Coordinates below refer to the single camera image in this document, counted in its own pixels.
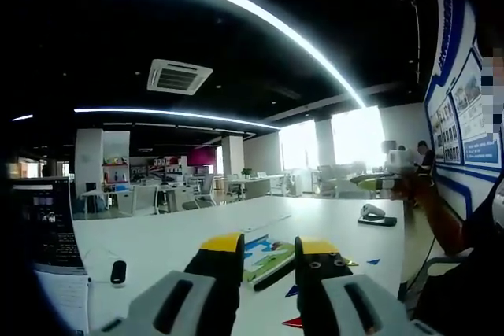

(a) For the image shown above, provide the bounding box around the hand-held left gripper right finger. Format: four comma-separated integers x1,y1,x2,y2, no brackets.
294,235,434,336

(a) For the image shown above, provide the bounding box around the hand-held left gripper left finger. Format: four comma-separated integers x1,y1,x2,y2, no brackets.
92,232,246,336

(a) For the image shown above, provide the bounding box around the colourful pattern sheet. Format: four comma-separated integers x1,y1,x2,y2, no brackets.
241,234,297,284

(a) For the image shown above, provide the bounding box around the white handheld controller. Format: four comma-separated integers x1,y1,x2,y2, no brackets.
361,203,386,220

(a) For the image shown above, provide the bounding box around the black smartphone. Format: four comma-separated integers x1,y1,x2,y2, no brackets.
357,215,398,227

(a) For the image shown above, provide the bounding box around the small black device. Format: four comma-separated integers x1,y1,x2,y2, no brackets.
110,260,128,286

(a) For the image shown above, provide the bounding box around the grey chair armrest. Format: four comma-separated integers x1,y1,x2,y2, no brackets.
425,255,472,272

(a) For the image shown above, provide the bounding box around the grey office chair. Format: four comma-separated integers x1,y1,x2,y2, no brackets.
182,173,217,212

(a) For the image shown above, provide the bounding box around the white office desk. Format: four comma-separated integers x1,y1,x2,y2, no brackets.
226,173,291,200

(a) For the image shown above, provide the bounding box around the white printed paper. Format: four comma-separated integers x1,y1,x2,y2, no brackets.
34,269,92,336

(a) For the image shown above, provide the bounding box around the person's dark clothing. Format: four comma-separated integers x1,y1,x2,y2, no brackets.
409,127,504,336

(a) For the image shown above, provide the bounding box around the colourful display shelf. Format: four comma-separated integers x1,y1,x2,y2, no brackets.
101,157,132,195

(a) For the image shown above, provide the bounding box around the dark computer screen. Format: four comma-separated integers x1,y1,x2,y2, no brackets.
10,177,87,275

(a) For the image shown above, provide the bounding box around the straight ceiling light strip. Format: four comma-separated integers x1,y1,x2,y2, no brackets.
73,106,281,131

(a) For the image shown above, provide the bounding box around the long curved ceiling light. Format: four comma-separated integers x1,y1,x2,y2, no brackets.
80,0,368,109

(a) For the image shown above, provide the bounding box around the ceiling air conditioner vent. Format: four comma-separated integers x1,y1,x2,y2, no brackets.
146,58,214,97

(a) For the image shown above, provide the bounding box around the blue and white wall board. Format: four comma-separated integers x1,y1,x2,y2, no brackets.
423,0,504,221

